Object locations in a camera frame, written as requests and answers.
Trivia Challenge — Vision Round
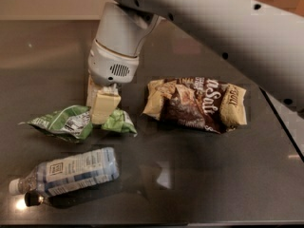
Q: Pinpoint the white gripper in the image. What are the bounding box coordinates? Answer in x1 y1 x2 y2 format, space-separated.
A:
86 40 139 124

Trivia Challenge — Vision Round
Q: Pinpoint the green jalapeno chip bag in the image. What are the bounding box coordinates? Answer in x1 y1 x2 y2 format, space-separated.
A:
21 105 137 143

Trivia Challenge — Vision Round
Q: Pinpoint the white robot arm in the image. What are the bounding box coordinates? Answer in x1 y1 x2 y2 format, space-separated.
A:
88 0 304 114

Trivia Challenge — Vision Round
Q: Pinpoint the blue label plastic water bottle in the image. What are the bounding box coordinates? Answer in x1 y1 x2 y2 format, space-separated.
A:
9 147 120 198

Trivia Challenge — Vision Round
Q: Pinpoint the brown and cream chip bag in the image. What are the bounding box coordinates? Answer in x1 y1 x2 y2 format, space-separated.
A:
143 77 247 134

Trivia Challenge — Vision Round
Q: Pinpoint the grey side table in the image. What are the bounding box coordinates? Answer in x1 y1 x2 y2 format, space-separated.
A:
261 90 304 162

